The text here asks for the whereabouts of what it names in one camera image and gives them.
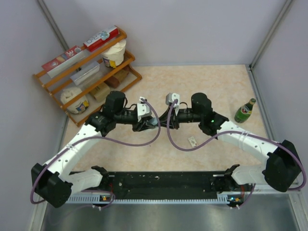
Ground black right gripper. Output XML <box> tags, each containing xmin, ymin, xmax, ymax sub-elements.
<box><xmin>156</xmin><ymin>106</ymin><xmax>203</xmax><ymax>130</ymax></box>

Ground light blue stapler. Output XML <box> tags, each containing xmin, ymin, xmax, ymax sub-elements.
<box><xmin>147</xmin><ymin>118</ymin><xmax>158</xmax><ymax>128</ymax></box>

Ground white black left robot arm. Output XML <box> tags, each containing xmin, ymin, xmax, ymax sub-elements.
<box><xmin>30</xmin><ymin>91</ymin><xmax>159</xmax><ymax>208</ymax></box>

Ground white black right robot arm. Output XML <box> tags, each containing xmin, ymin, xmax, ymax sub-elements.
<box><xmin>164</xmin><ymin>92</ymin><xmax>307</xmax><ymax>193</ymax></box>

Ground small white red packet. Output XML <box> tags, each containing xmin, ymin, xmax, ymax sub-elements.
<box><xmin>188</xmin><ymin>137</ymin><xmax>198</xmax><ymax>147</ymax></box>

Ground dark brown box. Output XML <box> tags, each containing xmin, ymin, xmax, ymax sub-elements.
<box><xmin>104</xmin><ymin>69</ymin><xmax>129</xmax><ymax>88</ymax></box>

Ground brown cardboard box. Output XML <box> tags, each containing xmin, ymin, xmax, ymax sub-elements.
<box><xmin>90</xmin><ymin>82</ymin><xmax>111</xmax><ymax>102</ymax></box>

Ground green glass bottle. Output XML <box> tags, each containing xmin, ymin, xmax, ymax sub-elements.
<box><xmin>234</xmin><ymin>98</ymin><xmax>257</xmax><ymax>123</ymax></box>

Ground orange wooden shelf rack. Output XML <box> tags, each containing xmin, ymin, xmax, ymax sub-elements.
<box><xmin>34</xmin><ymin>26</ymin><xmax>142</xmax><ymax>127</ymax></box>

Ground silver foil box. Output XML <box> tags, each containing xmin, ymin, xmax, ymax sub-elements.
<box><xmin>70</xmin><ymin>61</ymin><xmax>100</xmax><ymax>86</ymax></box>

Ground red white foil box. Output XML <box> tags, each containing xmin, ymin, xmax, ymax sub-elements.
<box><xmin>83</xmin><ymin>26</ymin><xmax>119</xmax><ymax>52</ymax></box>

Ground red white wrap box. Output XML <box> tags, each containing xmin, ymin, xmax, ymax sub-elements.
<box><xmin>41</xmin><ymin>46</ymin><xmax>86</xmax><ymax>78</ymax></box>

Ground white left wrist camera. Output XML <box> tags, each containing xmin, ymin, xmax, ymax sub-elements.
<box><xmin>137</xmin><ymin>97</ymin><xmax>152</xmax><ymax>122</ymax></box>

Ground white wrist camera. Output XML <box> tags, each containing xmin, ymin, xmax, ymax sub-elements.
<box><xmin>137</xmin><ymin>97</ymin><xmax>152</xmax><ymax>122</ymax></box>
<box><xmin>165</xmin><ymin>93</ymin><xmax>180</xmax><ymax>107</ymax></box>

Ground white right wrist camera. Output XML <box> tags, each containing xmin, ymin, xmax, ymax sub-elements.
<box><xmin>165</xmin><ymin>93</ymin><xmax>180</xmax><ymax>107</ymax></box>

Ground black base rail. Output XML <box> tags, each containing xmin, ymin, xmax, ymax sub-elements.
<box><xmin>81</xmin><ymin>170</ymin><xmax>256</xmax><ymax>200</ymax></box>

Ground grey slotted cable duct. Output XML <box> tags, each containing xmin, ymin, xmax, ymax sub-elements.
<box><xmin>69</xmin><ymin>192</ymin><xmax>244</xmax><ymax>205</ymax></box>

